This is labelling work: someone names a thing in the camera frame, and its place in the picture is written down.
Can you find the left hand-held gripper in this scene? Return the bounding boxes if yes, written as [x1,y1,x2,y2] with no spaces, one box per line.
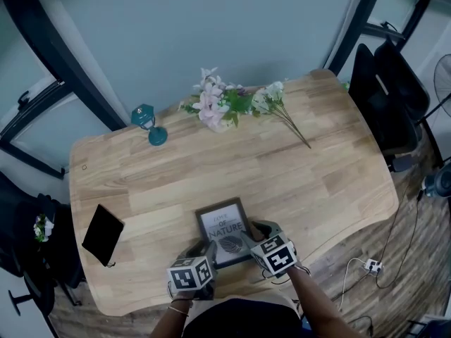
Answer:
[166,239,218,301]

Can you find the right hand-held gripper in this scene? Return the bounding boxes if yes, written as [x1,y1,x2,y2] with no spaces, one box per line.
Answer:
[240,219,299,277]

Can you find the framed nature picture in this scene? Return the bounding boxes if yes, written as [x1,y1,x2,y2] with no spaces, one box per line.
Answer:
[194,196,257,270]

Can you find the person's right forearm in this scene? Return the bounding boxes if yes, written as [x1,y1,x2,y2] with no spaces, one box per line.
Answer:
[287,268,364,338]

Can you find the person's left forearm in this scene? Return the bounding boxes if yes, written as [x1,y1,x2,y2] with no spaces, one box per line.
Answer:
[149,296,194,338]

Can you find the light wooden table top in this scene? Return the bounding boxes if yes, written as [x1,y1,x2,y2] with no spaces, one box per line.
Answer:
[68,68,400,317]

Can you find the person's beige trouser leg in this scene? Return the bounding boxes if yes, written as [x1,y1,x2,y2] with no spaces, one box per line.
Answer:
[192,295,297,316]

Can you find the person's dark shirt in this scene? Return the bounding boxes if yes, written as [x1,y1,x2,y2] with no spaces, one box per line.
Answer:
[183,299,304,338]

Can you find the black fabric pouch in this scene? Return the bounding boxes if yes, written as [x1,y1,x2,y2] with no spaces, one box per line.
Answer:
[81,204,125,268]

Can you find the white power strip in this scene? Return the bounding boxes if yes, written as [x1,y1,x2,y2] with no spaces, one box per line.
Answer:
[364,258,385,274]

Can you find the green lantern lamp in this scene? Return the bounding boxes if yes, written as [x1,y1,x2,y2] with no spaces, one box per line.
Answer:
[130,103,169,147]

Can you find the pink flowers in pot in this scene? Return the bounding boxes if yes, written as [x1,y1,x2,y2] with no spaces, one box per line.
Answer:
[178,67,254,134]

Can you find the small white potted plant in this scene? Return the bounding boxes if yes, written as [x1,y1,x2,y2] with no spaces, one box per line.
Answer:
[33,213,56,243]

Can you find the black mesh office chair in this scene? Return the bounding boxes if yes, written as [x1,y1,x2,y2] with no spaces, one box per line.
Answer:
[0,170,87,308]
[347,40,431,174]

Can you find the black round floor machine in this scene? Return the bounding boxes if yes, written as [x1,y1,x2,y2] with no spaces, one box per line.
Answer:
[421,167,451,199]

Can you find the black chair armrest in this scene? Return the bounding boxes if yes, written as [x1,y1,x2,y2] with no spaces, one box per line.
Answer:
[7,289,33,317]

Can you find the black standing fan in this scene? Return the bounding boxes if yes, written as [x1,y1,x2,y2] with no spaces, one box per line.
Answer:
[415,53,451,126]

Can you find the black framed window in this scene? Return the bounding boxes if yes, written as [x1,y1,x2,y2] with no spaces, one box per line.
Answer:
[323,0,436,77]
[0,0,128,179]

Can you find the thin gold bracelet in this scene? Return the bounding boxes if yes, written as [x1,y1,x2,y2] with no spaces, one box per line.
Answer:
[166,304,191,318]

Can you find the white floor cable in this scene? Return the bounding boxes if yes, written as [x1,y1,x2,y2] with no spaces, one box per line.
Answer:
[333,258,369,302]

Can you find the black floor cable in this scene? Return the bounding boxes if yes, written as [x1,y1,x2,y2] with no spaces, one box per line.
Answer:
[375,184,424,290]

